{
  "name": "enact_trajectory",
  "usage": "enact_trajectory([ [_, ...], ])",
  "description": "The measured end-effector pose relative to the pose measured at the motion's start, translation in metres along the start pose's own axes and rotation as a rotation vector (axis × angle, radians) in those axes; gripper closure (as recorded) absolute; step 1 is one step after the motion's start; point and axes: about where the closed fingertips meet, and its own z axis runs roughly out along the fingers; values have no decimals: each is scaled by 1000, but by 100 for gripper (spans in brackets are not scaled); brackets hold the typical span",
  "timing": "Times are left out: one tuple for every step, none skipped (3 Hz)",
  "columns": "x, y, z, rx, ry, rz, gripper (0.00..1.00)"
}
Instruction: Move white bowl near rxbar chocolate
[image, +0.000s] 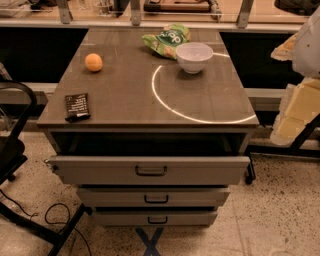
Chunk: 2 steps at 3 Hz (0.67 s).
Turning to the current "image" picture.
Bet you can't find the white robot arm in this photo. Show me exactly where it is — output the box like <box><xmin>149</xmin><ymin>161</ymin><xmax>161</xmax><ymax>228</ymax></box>
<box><xmin>270</xmin><ymin>7</ymin><xmax>320</xmax><ymax>146</ymax></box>

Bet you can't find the black floor cable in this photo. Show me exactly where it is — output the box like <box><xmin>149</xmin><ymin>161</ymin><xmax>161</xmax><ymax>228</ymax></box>
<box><xmin>0</xmin><ymin>189</ymin><xmax>93</xmax><ymax>256</ymax></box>

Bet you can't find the grey drawer cabinet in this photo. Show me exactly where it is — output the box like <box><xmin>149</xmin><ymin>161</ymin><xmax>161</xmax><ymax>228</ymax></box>
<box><xmin>38</xmin><ymin>28</ymin><xmax>258</xmax><ymax>213</ymax></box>

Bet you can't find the grey drawer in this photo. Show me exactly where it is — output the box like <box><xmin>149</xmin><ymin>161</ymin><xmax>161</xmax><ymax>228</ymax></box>
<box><xmin>92</xmin><ymin>210</ymin><xmax>217</xmax><ymax>226</ymax></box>
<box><xmin>77</xmin><ymin>187</ymin><xmax>230</xmax><ymax>207</ymax></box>
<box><xmin>48</xmin><ymin>156</ymin><xmax>249</xmax><ymax>186</ymax></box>

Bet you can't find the top grey drawer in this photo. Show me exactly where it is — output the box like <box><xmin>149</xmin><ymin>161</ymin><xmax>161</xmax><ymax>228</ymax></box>
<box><xmin>48</xmin><ymin>156</ymin><xmax>249</xmax><ymax>186</ymax></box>

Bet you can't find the black chair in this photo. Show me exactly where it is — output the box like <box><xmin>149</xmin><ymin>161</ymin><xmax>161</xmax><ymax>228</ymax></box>
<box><xmin>0</xmin><ymin>65</ymin><xmax>92</xmax><ymax>256</ymax></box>

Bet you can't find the green chip bag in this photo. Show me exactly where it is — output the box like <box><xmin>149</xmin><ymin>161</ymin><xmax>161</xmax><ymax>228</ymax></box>
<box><xmin>142</xmin><ymin>23</ymin><xmax>191</xmax><ymax>59</ymax></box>

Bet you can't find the black metal stand frame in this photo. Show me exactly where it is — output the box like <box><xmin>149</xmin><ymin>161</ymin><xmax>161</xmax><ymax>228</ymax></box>
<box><xmin>245</xmin><ymin>114</ymin><xmax>320</xmax><ymax>185</ymax></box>

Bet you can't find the metal railing shelf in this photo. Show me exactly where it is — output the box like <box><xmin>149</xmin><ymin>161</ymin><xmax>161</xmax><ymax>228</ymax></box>
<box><xmin>0</xmin><ymin>0</ymin><xmax>309</xmax><ymax>32</ymax></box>

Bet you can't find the orange fruit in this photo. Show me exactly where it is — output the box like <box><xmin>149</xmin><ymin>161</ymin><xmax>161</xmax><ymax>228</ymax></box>
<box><xmin>85</xmin><ymin>53</ymin><xmax>103</xmax><ymax>72</ymax></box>

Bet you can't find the bottom grey drawer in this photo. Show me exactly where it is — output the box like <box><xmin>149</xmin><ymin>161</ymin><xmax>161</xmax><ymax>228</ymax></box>
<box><xmin>92</xmin><ymin>210</ymin><xmax>217</xmax><ymax>226</ymax></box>

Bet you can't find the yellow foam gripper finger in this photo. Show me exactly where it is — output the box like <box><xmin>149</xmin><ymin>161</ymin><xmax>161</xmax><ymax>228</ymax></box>
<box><xmin>270</xmin><ymin>78</ymin><xmax>320</xmax><ymax>146</ymax></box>

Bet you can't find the middle grey drawer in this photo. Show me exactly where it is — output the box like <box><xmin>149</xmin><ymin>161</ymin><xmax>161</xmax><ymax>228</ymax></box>
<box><xmin>77</xmin><ymin>187</ymin><xmax>230</xmax><ymax>207</ymax></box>

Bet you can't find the black rxbar chocolate wrapper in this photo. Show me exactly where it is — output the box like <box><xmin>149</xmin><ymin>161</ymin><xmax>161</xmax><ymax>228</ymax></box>
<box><xmin>65</xmin><ymin>93</ymin><xmax>91</xmax><ymax>122</ymax></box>

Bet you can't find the white ceramic bowl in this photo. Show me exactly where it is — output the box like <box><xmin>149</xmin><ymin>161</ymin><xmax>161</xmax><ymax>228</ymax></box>
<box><xmin>176</xmin><ymin>42</ymin><xmax>213</xmax><ymax>74</ymax></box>

